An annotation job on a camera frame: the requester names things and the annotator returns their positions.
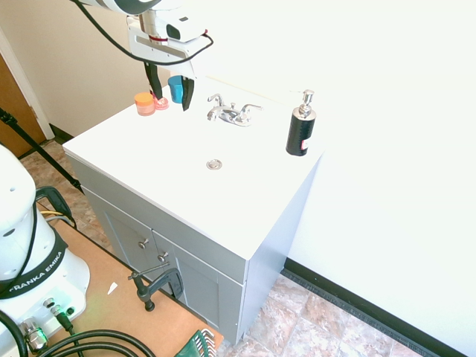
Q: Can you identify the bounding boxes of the green hex key set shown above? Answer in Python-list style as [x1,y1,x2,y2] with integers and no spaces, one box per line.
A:
[173,328,217,357]

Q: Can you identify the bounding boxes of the black chrome soap dispenser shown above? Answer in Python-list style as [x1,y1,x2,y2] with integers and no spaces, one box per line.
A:
[285,89,318,158]

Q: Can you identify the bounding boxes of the white door frame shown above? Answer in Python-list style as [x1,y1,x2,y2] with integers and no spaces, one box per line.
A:
[0,25,57,141]

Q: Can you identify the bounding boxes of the black clamp with curved frame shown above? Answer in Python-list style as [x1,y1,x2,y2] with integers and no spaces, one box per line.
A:
[34,185,77,229]

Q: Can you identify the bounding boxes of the grey vanity cabinet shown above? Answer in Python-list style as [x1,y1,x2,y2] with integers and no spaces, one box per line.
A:
[66,150,323,346]

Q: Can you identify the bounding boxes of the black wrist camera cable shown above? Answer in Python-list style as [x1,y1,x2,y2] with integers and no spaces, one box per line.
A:
[69,0,216,67]

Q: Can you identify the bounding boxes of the chrome cold water faucet handle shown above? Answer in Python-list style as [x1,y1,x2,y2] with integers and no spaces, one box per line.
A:
[239,103,265,117]

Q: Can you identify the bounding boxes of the brown wooden door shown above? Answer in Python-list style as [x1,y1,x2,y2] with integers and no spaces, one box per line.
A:
[0,50,46,159]

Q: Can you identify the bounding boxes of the blue plastic cup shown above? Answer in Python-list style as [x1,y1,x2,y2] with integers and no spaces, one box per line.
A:
[167,75,186,104]

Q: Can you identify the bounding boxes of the long black baseboard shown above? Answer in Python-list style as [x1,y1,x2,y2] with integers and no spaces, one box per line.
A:
[280,257,470,357]

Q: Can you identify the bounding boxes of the black metal C-clamp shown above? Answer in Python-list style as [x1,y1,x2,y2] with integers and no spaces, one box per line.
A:
[127,260,185,313]

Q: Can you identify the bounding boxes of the chrome faucet spout with base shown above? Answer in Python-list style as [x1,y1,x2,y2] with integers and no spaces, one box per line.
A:
[206,102,254,128]

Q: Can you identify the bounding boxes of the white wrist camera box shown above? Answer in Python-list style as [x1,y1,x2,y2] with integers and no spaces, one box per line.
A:
[164,15,210,43]

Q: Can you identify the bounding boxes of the orange lidded plastic jar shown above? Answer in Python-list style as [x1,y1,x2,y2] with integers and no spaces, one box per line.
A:
[134,92,157,118]

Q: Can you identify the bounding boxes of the thick black robot cables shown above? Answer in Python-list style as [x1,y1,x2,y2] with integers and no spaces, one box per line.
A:
[0,308,158,357]

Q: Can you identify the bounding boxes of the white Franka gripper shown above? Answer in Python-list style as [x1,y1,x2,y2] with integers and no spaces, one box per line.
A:
[126,16,199,113]

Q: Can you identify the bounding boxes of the short black baseboard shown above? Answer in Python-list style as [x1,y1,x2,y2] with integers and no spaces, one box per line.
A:
[47,123,76,141]

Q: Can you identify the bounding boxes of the white sink vanity top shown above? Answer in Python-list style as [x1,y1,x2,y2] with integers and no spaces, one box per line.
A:
[62,76,327,261]

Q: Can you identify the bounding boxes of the black camera tripod leg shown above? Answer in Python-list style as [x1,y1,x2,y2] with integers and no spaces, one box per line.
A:
[0,106,86,195]

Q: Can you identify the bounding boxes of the wooden robot mounting board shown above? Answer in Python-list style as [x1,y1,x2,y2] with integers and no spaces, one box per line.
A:
[35,217,225,357]

